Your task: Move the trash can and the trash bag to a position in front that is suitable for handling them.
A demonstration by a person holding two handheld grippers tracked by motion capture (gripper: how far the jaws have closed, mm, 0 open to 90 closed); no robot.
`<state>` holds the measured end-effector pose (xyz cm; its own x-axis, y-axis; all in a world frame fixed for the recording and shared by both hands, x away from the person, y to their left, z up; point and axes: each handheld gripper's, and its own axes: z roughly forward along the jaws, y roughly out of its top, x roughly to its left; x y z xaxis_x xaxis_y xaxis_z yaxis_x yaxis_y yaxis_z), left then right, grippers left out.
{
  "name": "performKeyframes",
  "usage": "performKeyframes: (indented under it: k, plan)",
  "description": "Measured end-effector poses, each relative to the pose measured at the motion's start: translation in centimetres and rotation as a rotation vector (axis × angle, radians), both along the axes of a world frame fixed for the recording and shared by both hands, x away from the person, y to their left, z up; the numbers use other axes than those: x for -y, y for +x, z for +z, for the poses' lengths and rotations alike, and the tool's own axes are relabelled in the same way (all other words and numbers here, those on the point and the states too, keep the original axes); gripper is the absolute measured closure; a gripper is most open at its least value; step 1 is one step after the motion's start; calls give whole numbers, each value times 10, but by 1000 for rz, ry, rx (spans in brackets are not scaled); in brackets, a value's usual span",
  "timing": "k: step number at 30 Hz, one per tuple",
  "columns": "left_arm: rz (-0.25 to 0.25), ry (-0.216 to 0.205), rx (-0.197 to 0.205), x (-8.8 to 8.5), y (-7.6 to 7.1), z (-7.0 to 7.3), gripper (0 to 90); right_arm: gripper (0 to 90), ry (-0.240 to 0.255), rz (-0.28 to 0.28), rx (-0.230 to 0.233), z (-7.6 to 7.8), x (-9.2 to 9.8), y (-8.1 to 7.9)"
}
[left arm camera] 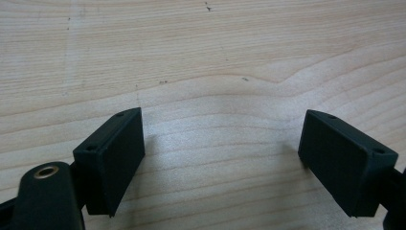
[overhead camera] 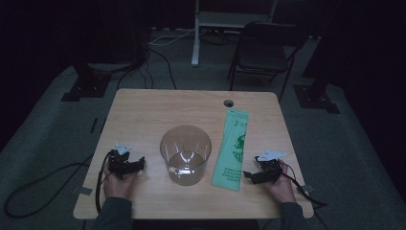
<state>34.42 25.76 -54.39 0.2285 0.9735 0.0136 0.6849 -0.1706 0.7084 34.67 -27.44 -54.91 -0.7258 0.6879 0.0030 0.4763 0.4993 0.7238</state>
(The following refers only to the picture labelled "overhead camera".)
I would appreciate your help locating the grey tape piece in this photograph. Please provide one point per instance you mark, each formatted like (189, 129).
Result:
(305, 188)
(82, 190)

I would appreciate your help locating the white metal desk frame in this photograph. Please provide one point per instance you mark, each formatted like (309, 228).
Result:
(223, 19)

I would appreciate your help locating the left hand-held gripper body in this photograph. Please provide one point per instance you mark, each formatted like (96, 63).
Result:
(117, 164)

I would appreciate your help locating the black folding chair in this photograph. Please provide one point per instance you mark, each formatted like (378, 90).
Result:
(263, 52)

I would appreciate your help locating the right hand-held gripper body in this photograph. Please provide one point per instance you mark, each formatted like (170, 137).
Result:
(271, 169)

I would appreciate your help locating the clear plastic bin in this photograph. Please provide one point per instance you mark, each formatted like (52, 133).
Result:
(185, 166)

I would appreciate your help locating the green plastic bag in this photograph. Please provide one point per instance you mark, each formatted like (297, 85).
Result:
(231, 150)

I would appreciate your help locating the person's right hand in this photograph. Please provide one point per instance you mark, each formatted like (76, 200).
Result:
(282, 190)

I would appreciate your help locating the black stand with base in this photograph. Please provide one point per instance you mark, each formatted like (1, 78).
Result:
(314, 97)
(86, 86)

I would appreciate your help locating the black tape strip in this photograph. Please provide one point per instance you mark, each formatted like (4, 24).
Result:
(94, 125)

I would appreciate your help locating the person's left hand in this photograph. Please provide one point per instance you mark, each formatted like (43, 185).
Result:
(119, 188)

